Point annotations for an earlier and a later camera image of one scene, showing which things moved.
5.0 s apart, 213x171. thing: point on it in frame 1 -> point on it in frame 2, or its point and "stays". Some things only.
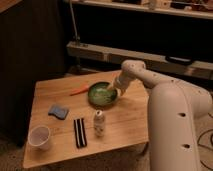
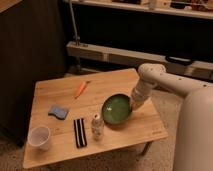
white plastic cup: (39, 137) stays
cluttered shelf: (201, 9) stays
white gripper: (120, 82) -> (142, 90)
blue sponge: (58, 111) stays
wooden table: (86, 115) stays
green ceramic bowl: (100, 95) -> (117, 108)
